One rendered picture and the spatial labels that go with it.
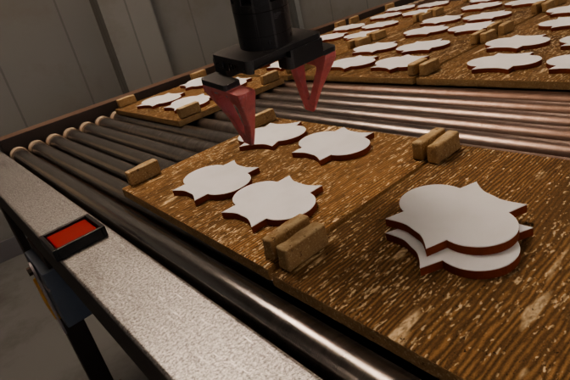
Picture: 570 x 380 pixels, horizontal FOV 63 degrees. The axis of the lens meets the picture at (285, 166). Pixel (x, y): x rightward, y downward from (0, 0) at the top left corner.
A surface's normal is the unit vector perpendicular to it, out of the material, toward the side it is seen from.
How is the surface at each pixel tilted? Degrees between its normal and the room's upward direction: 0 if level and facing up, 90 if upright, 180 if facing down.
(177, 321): 0
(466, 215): 0
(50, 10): 90
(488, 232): 0
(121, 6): 90
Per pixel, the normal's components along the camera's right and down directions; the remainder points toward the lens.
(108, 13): 0.56, 0.21
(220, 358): -0.22, -0.90
